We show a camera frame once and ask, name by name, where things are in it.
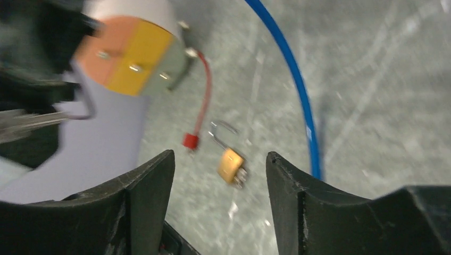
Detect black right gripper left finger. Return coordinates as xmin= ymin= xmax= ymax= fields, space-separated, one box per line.
xmin=1 ymin=150 xmax=175 ymax=254

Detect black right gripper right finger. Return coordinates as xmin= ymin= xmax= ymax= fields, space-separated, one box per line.
xmin=266 ymin=152 xmax=450 ymax=254

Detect red cable padlock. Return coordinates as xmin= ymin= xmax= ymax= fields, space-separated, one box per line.
xmin=182 ymin=48 xmax=213 ymax=151

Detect blue cable lock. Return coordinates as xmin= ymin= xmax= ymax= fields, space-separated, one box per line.
xmin=245 ymin=0 xmax=323 ymax=181

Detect silver keys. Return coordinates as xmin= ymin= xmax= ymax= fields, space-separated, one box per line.
xmin=234 ymin=168 xmax=248 ymax=189

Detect brass padlock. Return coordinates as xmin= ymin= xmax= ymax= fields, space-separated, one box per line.
xmin=209 ymin=120 xmax=246 ymax=186

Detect white cylinder with coloured lid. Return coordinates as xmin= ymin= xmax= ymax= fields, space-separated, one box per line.
xmin=76 ymin=0 xmax=189 ymax=96

